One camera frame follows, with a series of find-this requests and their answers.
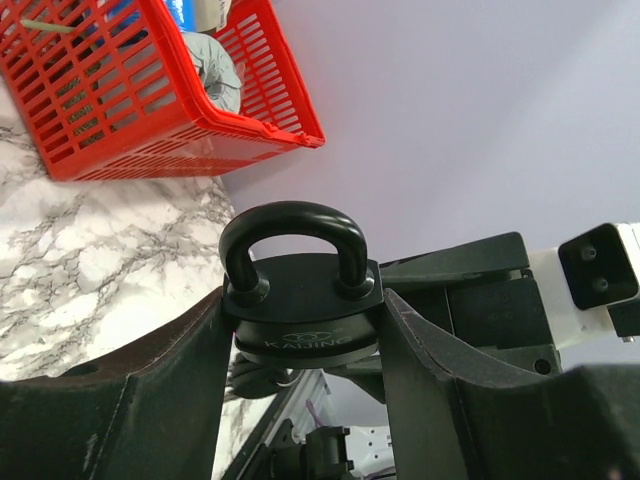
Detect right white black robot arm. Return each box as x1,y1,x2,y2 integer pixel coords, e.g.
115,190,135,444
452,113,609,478
273,232,560,479

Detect black padlock with keys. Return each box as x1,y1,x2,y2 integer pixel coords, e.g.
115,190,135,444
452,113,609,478
219,201,384,369

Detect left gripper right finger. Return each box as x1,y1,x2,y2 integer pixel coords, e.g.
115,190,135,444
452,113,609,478
382,291,639,479

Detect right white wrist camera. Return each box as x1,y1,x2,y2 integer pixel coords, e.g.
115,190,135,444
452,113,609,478
529,222,639,349

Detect red plastic basket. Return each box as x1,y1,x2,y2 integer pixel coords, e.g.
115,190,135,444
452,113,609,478
1,1,325,181

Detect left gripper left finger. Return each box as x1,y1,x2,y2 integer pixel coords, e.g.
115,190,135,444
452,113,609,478
1,290,232,479

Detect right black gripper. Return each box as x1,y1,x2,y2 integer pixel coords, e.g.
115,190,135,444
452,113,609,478
344,232,564,406

